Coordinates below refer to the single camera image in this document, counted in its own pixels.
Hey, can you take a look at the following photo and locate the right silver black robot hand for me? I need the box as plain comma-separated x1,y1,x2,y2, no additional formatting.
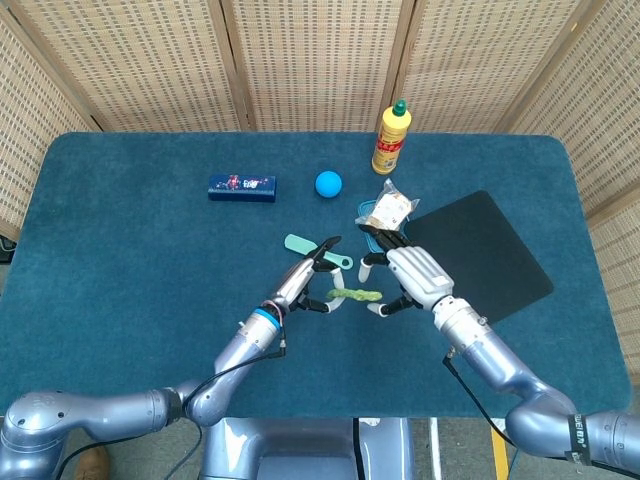
357,224,455,319

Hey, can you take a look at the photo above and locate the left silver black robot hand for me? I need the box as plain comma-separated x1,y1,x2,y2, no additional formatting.
269,235,346,315

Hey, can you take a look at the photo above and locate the green pea pod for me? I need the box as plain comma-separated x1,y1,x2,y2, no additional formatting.
326,287,384,304

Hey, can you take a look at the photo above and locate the mint green plastic spatula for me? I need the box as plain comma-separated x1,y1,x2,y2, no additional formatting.
284,233,355,271

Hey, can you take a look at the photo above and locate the black mouse pad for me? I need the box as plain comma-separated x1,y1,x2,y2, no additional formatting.
403,189,555,325

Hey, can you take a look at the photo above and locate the clear bag of snacks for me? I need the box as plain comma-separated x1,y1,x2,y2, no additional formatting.
354,178,420,235

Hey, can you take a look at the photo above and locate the blue translucent plastic lid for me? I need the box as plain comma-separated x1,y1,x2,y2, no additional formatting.
357,199,416,255

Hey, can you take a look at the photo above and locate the blue rubber ball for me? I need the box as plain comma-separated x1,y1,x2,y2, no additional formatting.
314,170,344,199

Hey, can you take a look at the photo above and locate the dark blue printed box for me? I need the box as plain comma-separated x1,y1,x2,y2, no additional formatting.
207,173,278,204

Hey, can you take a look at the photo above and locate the yellow bottle with green cap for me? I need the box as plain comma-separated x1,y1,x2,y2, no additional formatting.
371,98,413,176

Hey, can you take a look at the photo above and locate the silver-blue robot torso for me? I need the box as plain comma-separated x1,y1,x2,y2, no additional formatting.
199,417,416,480

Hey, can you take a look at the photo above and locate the blue carpet table cover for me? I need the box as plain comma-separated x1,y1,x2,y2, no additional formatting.
0,130,632,420

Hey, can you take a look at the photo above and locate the woven bamboo folding screen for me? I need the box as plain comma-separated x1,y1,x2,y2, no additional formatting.
0,0,640,381

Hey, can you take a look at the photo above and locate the brown shoe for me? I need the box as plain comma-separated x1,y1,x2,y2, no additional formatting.
74,445,111,480

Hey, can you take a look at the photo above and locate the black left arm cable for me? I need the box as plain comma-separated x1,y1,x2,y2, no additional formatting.
182,341,289,416

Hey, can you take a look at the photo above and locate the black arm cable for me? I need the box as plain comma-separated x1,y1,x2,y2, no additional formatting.
442,352,517,450
182,341,289,416

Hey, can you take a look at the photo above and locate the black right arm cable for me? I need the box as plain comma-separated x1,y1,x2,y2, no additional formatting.
442,352,517,450

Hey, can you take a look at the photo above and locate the blue floor cable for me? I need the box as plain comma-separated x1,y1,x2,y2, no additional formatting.
168,428,202,480

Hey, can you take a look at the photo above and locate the black velcro arm strap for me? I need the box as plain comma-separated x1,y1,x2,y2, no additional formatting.
563,413,595,465

